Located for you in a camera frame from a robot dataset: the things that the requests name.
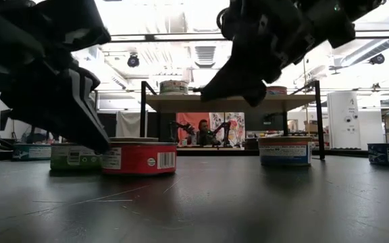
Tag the silver can red label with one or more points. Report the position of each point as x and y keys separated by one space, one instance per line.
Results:
x=140 y=158

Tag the black overhead frame bar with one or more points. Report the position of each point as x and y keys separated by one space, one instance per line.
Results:
x=181 y=37

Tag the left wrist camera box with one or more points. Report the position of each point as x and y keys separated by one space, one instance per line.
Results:
x=79 y=20

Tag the black background monitor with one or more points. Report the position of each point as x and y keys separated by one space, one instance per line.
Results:
x=2 y=119

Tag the orange cloth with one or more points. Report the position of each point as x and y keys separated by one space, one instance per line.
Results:
x=187 y=116

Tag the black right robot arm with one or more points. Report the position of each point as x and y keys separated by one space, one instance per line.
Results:
x=350 y=17

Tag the person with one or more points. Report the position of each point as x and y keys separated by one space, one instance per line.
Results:
x=203 y=130

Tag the black table mat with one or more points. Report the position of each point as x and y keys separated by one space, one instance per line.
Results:
x=214 y=202

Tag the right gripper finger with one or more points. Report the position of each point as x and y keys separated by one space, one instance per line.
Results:
x=260 y=96
x=228 y=86

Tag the black aluminium table frame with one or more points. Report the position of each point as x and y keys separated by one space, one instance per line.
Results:
x=214 y=152

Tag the black ceiling lamp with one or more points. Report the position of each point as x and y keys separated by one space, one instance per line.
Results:
x=377 y=59
x=133 y=60

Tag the floral patterned cloth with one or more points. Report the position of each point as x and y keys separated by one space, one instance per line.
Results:
x=238 y=128

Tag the silver can dark blue label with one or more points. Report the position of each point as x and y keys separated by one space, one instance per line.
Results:
x=388 y=154

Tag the gold can pink blue label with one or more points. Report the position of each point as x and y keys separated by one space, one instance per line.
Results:
x=279 y=90
x=133 y=139
x=285 y=152

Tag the wooden shelf black legs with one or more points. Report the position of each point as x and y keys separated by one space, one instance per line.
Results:
x=228 y=103

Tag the background black robot arm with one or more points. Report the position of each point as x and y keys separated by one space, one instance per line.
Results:
x=226 y=128
x=181 y=125

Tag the silver can teal label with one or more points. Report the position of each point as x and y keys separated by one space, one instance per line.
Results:
x=32 y=152

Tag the cardboard box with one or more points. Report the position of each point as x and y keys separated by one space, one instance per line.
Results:
x=311 y=126

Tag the white cloth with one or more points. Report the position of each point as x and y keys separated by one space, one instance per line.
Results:
x=128 y=123

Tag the silver can green white label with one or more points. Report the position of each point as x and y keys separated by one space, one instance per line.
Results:
x=174 y=87
x=73 y=158

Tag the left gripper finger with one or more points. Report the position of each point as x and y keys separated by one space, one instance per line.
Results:
x=63 y=108

